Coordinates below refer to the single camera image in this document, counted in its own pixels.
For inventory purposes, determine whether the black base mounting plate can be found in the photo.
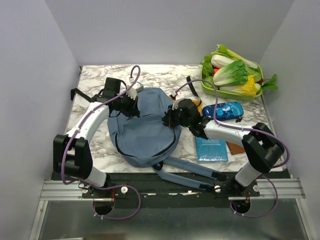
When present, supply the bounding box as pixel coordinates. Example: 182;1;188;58
51;169;293;210

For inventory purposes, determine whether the white napa cabbage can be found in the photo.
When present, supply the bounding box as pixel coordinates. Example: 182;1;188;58
211;54;235;69

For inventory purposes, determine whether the blue pencil case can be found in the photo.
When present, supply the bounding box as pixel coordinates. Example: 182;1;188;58
202;101;244;121

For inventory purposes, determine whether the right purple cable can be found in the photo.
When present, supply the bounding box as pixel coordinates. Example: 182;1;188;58
171;78;291;218

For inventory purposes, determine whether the brown leather wallet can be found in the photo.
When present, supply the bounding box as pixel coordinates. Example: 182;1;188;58
226;142;245;155

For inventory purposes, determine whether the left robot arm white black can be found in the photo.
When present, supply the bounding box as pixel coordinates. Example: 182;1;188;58
53;77;140;198

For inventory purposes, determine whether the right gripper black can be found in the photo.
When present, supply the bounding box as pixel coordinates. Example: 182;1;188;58
163;103;192;128

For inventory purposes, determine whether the green leafy lettuce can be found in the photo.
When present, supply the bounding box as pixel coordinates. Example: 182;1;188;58
213;60;262;87

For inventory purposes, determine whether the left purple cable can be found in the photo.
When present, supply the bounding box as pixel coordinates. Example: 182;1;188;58
61;65;142;221

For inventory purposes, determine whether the aluminium rail frame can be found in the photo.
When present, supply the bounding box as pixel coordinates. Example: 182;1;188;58
28;177;311;240

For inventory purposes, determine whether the yellow leafy vegetable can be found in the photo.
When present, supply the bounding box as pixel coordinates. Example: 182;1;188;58
219;74;261;97

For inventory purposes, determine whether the green vegetable tray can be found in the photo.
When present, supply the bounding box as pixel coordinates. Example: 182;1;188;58
201;62;262;101

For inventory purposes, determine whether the orange comic book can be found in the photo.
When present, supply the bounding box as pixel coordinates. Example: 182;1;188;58
192;99;202;113

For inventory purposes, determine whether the dark green spinach leaf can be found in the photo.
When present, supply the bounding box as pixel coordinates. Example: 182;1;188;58
261;74;279;91

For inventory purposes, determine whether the blue student backpack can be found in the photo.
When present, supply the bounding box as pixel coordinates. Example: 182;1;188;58
105;88;226;191

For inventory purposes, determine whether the purple cable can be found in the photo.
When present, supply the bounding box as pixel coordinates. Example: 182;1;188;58
61;65;142;221
171;78;291;218

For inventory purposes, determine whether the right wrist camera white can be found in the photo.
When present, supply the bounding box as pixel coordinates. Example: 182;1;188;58
170;92;185;110

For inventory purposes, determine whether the blue plastic-wrapped book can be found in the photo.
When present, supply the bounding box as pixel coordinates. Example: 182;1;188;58
195;137;228;164

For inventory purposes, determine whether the bok choy stalk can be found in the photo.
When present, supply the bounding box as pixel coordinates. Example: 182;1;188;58
212;43;258;69

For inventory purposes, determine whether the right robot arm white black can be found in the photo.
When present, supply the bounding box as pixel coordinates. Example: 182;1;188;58
162;98;285;196

